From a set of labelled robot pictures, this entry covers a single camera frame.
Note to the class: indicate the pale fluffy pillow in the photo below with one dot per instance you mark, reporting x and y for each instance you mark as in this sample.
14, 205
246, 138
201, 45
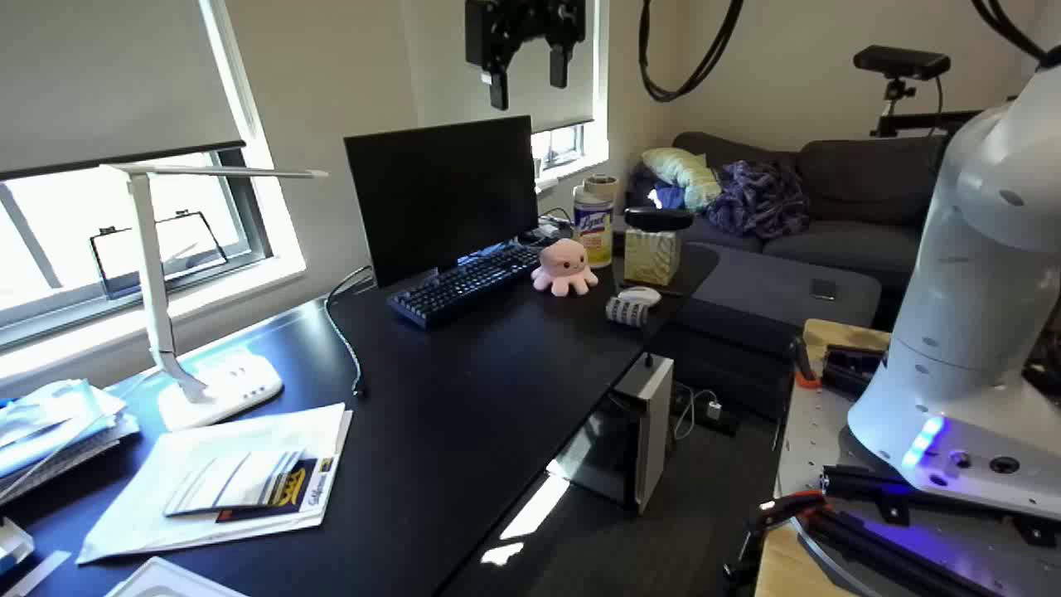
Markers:
680, 172

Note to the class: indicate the white flat strip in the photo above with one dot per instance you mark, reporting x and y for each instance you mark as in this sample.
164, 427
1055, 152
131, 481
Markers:
36, 574

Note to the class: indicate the stack of envelopes and papers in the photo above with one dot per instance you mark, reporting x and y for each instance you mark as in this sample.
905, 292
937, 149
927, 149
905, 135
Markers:
55, 427

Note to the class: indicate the white brochure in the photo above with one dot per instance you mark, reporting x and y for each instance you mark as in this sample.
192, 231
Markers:
236, 481

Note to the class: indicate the grey striped cylinder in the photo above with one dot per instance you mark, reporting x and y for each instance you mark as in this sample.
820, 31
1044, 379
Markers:
627, 313

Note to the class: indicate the black mechanical keyboard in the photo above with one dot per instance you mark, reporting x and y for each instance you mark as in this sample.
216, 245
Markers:
459, 282

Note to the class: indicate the fabric sofa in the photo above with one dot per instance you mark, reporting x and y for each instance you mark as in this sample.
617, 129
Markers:
774, 286

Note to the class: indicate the patterned tissue box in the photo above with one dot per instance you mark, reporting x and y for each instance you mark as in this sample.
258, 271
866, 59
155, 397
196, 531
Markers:
653, 256

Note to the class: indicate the metal robot mounting table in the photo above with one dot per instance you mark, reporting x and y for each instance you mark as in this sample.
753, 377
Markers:
805, 442

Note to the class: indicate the pink octopus plush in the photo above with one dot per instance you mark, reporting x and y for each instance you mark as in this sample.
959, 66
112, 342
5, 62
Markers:
566, 268

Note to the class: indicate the black camera on stand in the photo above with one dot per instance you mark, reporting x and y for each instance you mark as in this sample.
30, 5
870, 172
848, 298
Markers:
901, 62

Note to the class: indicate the black computer monitor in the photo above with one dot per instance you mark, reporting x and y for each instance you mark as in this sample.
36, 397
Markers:
442, 195

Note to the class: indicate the wipes canister with white lid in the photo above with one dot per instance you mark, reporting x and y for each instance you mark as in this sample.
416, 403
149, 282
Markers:
594, 219

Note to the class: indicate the white computer mouse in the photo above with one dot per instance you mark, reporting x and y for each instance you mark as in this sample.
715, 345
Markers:
643, 298

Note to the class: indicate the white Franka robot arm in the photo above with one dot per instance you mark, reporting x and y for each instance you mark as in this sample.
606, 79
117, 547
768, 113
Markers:
974, 253

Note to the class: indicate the black oval object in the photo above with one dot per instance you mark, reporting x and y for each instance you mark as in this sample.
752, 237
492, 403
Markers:
662, 219

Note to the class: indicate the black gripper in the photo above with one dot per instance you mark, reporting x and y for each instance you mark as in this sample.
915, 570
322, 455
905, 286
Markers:
520, 20

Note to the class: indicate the small white box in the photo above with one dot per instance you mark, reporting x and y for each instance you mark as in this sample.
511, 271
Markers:
14, 547

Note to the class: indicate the orange black clamp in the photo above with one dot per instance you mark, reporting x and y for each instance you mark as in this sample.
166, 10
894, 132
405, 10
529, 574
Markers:
848, 369
782, 507

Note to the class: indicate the wooden block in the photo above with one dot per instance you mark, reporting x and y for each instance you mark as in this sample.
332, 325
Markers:
848, 332

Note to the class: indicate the tan wooden board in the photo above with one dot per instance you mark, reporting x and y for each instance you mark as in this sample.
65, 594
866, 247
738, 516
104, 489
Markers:
792, 566

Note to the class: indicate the wide white roller blind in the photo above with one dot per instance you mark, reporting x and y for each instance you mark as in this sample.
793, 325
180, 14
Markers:
112, 79

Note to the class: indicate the narrow white roller blind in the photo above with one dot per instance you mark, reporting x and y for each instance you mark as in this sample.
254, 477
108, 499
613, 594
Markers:
581, 105

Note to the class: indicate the dark bank card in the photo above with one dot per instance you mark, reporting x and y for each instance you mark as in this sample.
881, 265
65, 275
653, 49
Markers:
298, 486

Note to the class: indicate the purple blanket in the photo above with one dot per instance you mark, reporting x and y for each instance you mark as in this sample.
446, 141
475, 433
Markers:
757, 201

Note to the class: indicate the large white printed paper sheet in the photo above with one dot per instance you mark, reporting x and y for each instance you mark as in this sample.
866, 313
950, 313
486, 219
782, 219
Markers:
135, 509

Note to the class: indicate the white desk lamp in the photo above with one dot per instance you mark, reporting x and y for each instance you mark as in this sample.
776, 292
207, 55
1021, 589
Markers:
221, 387

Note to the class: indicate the silver computer tower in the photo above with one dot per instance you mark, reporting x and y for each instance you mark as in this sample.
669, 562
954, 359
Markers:
648, 433

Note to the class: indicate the white plastic packaging tray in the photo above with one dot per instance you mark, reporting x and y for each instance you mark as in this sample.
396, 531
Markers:
166, 581

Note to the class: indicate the black power brick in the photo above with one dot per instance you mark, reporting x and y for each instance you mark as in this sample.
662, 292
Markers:
715, 413

